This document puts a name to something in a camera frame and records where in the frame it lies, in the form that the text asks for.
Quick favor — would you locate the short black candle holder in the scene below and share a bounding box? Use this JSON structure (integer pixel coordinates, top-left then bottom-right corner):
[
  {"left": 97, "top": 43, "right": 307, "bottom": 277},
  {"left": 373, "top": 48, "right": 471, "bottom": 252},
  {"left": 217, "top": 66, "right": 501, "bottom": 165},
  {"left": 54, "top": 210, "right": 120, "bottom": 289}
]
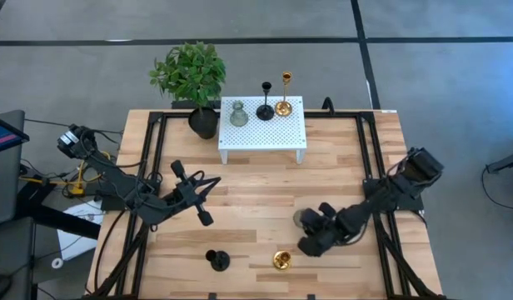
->
[{"left": 204, "top": 248, "right": 232, "bottom": 273}]

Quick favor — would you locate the tall gold candle holder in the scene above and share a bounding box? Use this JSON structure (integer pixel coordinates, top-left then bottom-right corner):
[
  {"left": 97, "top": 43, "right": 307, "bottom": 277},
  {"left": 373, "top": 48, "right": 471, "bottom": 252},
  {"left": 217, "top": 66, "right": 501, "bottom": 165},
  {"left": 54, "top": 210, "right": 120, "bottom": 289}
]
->
[{"left": 274, "top": 71, "right": 294, "bottom": 118}]

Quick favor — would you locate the short gold candle holder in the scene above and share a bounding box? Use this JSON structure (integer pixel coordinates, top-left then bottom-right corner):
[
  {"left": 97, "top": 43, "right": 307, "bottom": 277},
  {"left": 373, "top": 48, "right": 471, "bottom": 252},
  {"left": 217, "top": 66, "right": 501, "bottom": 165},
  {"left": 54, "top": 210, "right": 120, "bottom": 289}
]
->
[{"left": 272, "top": 249, "right": 293, "bottom": 271}]

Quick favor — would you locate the black plant pot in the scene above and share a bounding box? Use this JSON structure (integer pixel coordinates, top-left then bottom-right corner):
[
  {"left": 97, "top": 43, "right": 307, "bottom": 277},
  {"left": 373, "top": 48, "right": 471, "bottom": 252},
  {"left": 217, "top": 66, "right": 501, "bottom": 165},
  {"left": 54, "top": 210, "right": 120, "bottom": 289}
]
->
[{"left": 187, "top": 107, "right": 220, "bottom": 140}]

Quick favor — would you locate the white paper sheet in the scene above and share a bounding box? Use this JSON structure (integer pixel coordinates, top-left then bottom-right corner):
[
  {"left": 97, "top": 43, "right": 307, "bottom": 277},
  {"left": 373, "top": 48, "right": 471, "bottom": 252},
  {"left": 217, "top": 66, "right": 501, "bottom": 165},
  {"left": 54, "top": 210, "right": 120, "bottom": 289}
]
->
[{"left": 56, "top": 199, "right": 106, "bottom": 262}]

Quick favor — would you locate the yellow clamp tool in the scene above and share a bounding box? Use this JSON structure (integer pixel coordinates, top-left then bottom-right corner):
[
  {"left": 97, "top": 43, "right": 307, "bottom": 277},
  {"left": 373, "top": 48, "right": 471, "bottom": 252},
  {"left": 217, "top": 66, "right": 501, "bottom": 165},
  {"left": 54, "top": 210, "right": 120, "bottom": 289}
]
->
[{"left": 19, "top": 160, "right": 112, "bottom": 197}]

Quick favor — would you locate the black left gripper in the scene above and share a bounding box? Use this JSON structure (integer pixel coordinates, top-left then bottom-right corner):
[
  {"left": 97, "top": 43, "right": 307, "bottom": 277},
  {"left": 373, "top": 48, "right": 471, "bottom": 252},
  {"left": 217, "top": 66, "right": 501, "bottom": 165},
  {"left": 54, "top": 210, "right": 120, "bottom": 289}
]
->
[{"left": 170, "top": 159, "right": 222, "bottom": 228}]

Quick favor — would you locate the grey stand leg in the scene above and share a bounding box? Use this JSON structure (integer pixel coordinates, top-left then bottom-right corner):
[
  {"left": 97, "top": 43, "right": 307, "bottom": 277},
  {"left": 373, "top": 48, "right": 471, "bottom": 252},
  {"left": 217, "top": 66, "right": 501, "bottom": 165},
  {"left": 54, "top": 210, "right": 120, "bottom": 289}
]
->
[{"left": 485, "top": 149, "right": 513, "bottom": 188}]

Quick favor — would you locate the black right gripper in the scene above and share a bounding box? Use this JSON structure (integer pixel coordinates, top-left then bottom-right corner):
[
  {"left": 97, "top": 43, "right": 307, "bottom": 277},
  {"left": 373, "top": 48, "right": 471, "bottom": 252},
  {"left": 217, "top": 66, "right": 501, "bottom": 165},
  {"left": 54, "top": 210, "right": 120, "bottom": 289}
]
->
[{"left": 296, "top": 202, "right": 345, "bottom": 258}]

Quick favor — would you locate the white perforated metal shelf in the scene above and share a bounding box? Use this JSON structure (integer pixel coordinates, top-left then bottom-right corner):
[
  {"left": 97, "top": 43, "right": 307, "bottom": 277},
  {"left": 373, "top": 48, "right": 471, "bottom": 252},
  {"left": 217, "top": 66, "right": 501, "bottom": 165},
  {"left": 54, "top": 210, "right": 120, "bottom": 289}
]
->
[{"left": 217, "top": 95, "right": 308, "bottom": 165}]

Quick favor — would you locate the dark flat monitor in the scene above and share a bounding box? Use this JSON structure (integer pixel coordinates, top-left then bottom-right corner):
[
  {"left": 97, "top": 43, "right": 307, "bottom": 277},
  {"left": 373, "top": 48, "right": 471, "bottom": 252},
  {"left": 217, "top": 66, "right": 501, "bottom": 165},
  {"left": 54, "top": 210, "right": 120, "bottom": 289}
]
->
[{"left": 0, "top": 112, "right": 31, "bottom": 156}]

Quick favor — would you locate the tall black candle holder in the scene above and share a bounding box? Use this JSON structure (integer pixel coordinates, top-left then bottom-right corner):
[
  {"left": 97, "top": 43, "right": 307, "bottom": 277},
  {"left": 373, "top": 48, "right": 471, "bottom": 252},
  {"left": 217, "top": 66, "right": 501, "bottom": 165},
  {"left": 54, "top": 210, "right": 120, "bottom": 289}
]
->
[{"left": 256, "top": 81, "right": 276, "bottom": 122}]

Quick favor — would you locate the green leafy plant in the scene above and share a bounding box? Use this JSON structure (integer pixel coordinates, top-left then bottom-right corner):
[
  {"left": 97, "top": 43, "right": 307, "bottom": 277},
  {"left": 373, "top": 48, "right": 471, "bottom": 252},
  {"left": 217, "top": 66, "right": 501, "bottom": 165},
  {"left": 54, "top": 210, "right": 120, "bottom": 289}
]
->
[{"left": 147, "top": 40, "right": 227, "bottom": 110}]

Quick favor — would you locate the thin black floor cable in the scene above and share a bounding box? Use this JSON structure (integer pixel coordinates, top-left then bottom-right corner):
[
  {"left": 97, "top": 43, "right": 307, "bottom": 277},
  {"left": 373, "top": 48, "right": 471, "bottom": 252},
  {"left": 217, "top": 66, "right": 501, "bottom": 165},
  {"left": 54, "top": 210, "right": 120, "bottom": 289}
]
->
[{"left": 23, "top": 117, "right": 125, "bottom": 136}]

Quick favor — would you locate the grey cabinet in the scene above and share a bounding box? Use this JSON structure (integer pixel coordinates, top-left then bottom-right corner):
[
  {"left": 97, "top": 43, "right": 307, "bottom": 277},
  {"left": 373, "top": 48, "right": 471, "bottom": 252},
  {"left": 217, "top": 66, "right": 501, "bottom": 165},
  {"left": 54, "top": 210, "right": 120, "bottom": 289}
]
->
[{"left": 0, "top": 109, "right": 27, "bottom": 226}]

